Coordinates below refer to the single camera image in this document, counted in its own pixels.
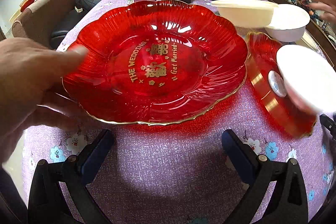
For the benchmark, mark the small red gold-rimmed plate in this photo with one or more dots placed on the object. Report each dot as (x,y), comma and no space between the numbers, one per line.
(269,89)

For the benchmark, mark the large red wedding plate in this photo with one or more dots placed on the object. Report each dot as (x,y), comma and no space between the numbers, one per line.
(157,63)

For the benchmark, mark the person's right hand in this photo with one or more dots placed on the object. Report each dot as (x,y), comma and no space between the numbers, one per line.
(327,6)

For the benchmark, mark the white plastic bowl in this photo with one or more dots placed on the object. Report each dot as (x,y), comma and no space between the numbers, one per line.
(288,23)

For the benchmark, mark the purple floral tablecloth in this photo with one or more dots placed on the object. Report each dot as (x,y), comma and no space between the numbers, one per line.
(179,173)

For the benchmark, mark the brown armchair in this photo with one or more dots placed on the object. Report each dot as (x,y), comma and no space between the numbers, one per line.
(38,20)

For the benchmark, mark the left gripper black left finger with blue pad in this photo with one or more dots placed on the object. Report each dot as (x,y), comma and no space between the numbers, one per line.
(46,200)

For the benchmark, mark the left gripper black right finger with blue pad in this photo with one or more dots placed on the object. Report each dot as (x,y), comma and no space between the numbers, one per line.
(288,203)

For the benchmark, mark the small white bowl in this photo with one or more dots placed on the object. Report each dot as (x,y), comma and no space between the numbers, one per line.
(308,78)

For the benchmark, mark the person's left hand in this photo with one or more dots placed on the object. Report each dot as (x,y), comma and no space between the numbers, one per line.
(28,73)

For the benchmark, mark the cream ribbed plastic bowl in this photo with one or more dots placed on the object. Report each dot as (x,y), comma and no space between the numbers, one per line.
(246,13)

